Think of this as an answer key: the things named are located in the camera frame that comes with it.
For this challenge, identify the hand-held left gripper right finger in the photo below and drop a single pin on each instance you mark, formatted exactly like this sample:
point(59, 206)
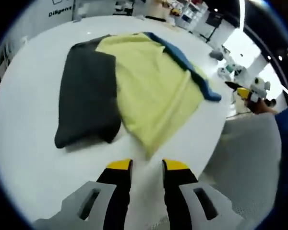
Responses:
point(177, 206)

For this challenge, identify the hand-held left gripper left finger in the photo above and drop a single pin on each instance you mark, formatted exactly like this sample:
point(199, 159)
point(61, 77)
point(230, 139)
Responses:
point(117, 206)

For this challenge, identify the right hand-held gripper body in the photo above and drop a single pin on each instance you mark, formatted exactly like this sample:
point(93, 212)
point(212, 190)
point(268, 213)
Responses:
point(258, 87)

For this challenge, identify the yellow blue grey garment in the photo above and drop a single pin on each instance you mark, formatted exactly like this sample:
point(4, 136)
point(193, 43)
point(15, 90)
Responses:
point(148, 91)

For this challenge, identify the person's right hand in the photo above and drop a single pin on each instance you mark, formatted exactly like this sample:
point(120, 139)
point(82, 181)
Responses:
point(260, 109)

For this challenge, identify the dark grey rounded object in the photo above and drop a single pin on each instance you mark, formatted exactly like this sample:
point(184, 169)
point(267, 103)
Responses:
point(216, 54)

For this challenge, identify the black board on tripod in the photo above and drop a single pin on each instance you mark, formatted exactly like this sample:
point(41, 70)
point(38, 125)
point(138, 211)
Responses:
point(212, 20)

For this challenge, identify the person's grey clothing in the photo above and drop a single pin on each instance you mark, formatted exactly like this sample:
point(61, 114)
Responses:
point(249, 163)

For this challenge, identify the ceiling light strip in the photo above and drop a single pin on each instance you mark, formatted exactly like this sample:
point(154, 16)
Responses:
point(242, 14)

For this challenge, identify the grey metal shelf with boxes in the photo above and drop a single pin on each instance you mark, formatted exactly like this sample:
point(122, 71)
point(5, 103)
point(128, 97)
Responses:
point(192, 14)

